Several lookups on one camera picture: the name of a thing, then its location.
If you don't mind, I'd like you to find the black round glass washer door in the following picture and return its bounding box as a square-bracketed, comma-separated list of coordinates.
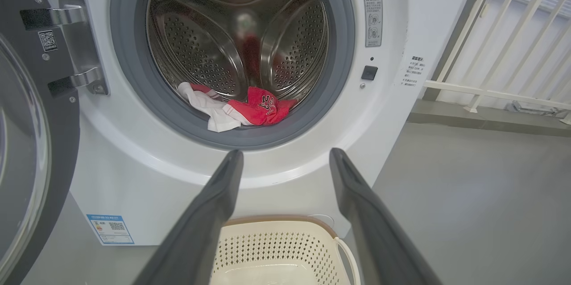
[0, 0, 81, 285]

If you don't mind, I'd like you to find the white text notice sticker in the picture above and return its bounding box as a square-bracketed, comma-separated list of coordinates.
[401, 55, 424, 87]

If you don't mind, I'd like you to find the white front-load washing machine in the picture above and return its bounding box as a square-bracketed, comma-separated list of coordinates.
[25, 0, 479, 246]

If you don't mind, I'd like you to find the grey warning sticker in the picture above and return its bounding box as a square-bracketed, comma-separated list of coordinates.
[362, 0, 383, 48]

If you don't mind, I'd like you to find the cream perforated laundry basket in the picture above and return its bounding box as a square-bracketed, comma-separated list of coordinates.
[210, 216, 361, 285]

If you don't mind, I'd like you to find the QR code sticker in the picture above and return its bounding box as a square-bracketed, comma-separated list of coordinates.
[38, 30, 58, 52]

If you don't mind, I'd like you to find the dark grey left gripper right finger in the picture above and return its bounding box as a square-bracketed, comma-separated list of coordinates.
[329, 148, 442, 285]

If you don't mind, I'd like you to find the red and white garment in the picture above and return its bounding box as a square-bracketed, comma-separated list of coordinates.
[177, 82, 298, 133]

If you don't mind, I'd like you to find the white metal railing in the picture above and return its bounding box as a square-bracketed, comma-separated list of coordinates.
[423, 0, 571, 125]

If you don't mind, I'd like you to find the metal washing machine door hinge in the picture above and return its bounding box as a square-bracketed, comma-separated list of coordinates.
[20, 0, 110, 97]

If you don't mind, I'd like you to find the blue energy label sticker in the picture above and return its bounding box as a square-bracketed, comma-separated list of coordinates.
[86, 214, 135, 245]

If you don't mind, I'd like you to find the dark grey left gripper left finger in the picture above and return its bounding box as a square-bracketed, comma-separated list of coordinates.
[134, 149, 244, 285]

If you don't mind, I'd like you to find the stainless steel washing machine drum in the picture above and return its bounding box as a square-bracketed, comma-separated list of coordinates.
[146, 0, 329, 103]

